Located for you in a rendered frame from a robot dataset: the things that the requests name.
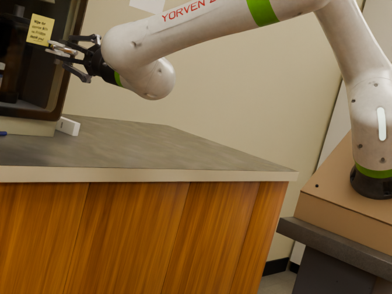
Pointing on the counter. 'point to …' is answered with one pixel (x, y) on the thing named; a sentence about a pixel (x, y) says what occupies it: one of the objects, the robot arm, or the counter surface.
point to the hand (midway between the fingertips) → (58, 48)
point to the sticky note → (40, 30)
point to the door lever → (63, 50)
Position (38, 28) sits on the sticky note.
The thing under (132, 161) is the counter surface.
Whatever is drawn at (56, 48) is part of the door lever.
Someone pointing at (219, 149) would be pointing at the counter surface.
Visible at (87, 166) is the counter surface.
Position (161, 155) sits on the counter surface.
